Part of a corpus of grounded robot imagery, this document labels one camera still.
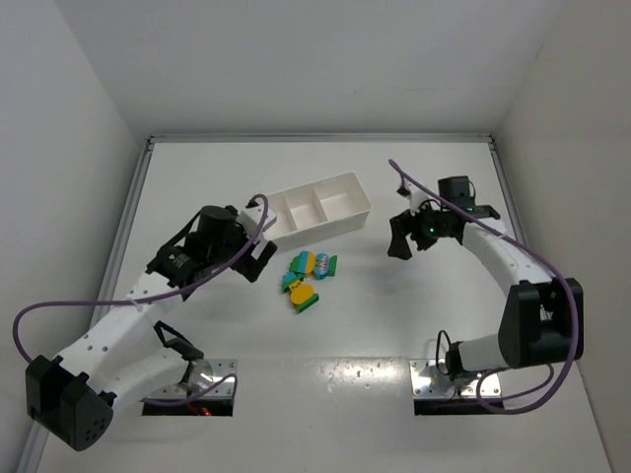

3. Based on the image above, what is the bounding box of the green curved lego brick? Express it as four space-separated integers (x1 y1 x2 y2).
326 255 337 278

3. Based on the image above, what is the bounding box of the teal frog lily lego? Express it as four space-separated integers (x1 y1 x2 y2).
313 253 330 279

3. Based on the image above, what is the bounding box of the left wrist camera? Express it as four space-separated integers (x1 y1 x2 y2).
237 204 277 239

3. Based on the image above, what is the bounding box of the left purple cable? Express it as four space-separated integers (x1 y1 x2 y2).
12 193 270 406

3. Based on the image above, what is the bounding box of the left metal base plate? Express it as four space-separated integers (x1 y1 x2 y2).
150 359 239 401

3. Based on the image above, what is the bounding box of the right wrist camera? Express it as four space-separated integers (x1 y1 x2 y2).
396 185 433 216

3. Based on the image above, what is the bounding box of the yellow round face lego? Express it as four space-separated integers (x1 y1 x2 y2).
289 280 315 306

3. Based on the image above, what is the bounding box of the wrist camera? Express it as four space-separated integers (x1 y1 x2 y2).
237 204 277 239
396 185 433 216

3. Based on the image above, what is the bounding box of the white three-compartment tray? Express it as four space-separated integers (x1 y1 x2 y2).
263 172 372 251

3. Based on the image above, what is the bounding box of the metal base plate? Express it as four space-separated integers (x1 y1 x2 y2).
409 359 482 401
150 359 239 401

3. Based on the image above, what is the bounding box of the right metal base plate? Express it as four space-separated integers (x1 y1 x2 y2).
409 359 482 401

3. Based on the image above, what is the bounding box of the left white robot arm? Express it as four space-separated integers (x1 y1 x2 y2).
26 194 277 451

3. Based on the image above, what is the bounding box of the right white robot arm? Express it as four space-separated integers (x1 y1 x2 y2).
387 176 584 379

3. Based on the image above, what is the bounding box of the green lego plate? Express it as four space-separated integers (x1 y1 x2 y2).
291 290 319 313
282 273 304 293

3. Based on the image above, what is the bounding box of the green lego plate under teal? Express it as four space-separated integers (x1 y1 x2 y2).
282 273 304 293

